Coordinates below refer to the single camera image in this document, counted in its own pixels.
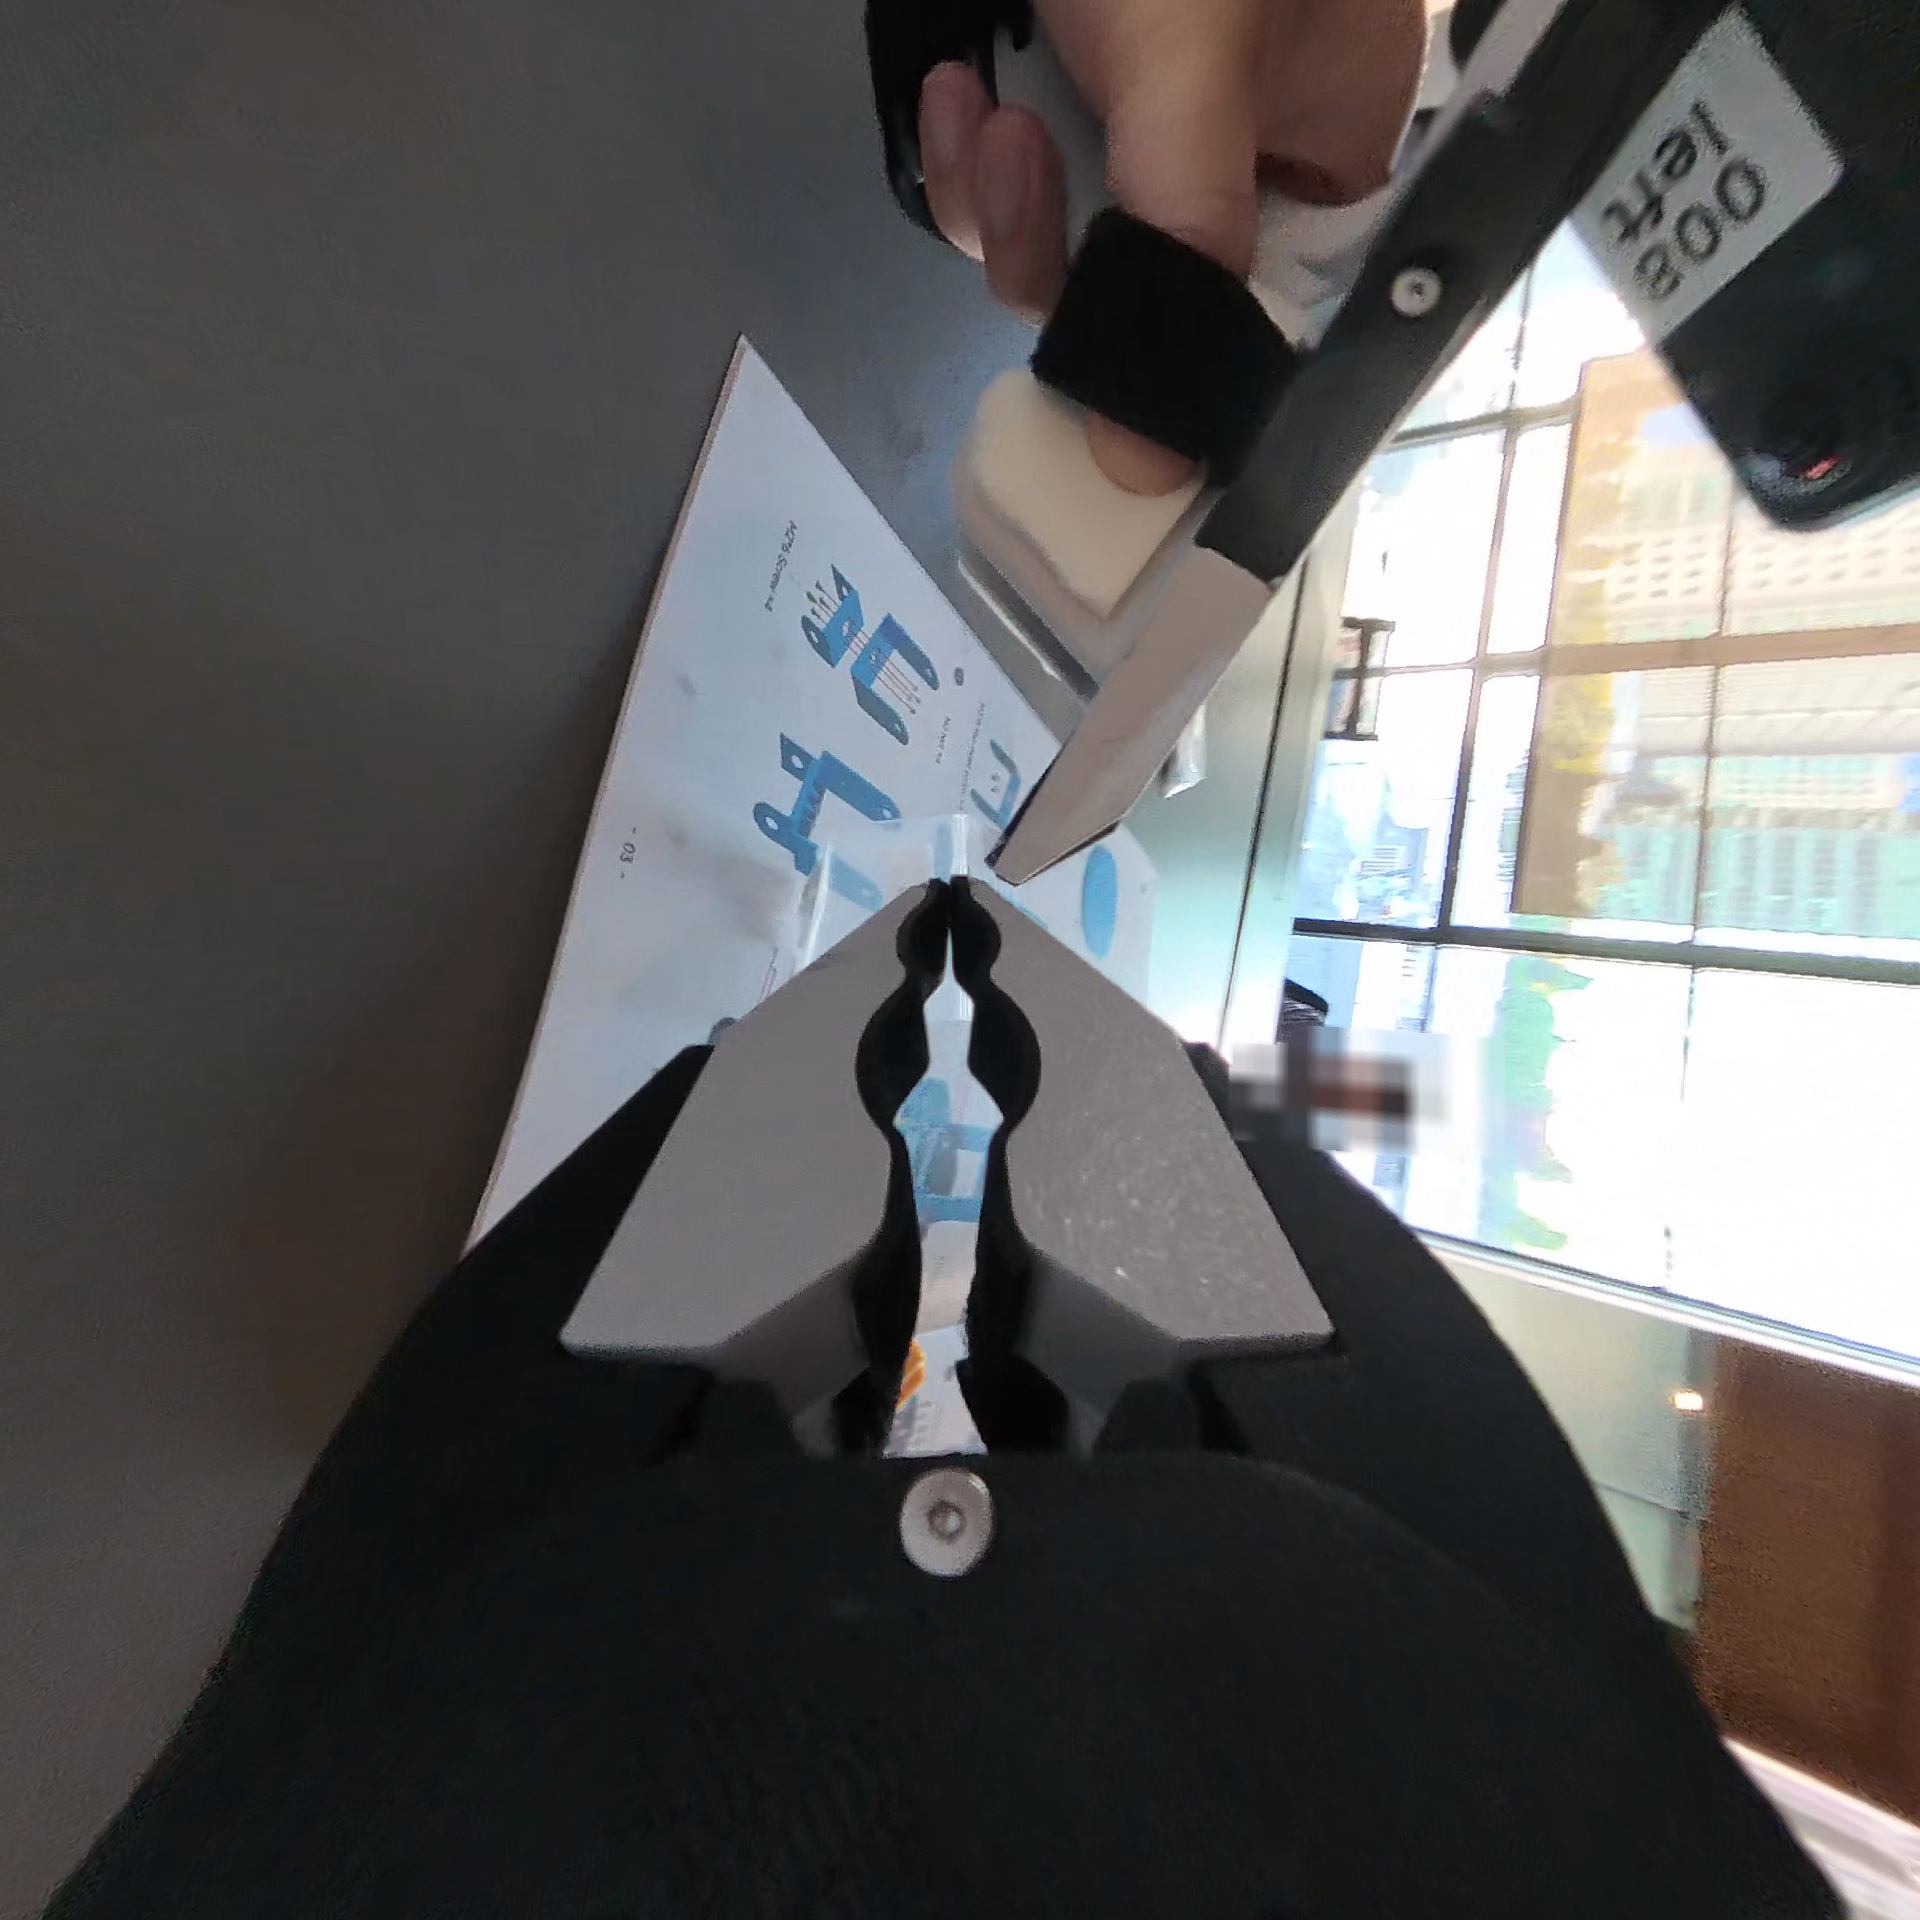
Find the small zip bag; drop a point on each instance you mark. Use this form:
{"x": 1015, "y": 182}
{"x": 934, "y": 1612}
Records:
{"x": 961, "y": 848}

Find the person's left hand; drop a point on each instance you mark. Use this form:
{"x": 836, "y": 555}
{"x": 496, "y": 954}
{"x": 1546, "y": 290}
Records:
{"x": 1185, "y": 105}

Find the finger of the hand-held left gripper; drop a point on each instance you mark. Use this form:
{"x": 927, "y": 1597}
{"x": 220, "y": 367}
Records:
{"x": 1155, "y": 708}

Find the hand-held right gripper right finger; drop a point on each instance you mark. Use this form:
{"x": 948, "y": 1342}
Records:
{"x": 1155, "y": 1201}

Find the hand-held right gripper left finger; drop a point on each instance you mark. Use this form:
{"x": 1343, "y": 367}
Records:
{"x": 749, "y": 1201}

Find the large paned window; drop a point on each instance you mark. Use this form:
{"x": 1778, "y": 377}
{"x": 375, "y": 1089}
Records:
{"x": 1650, "y": 1050}

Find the printed assembly instruction sheet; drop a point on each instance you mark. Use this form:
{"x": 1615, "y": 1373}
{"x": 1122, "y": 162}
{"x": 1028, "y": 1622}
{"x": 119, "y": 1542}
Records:
{"x": 705, "y": 748}

